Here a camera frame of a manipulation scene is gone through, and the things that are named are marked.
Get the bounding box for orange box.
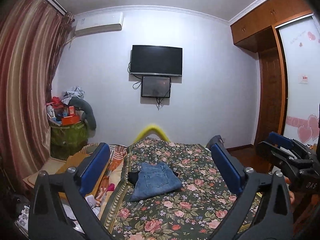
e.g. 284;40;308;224
61;115;80;126

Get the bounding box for brown wooden door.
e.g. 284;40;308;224
254;48;282;145

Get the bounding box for white crumpled cloth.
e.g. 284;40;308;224
61;86;85;105

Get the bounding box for striped red gold curtain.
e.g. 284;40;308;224
1;0;73;190

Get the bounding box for small black wall monitor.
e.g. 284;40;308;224
141;76;171;99

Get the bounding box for green fabric storage box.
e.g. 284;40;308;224
50;121;88;160

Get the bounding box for floral green bedspread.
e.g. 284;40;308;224
100;138;236;239

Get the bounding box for yellow foam bed rail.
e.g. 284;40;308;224
134;124;170;143

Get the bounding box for striped patterned blanket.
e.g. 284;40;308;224
101;144;127;178

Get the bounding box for large black wall television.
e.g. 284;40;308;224
129;45;183;76

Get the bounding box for blue denim jeans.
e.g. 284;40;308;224
127;162;182;202

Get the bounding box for wooden overhead wardrobe cabinet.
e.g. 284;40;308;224
231;0;311;53

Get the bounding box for white wall air conditioner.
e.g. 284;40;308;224
74;12;124;37

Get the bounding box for white sliding wardrobe door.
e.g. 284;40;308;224
277;14;319;145

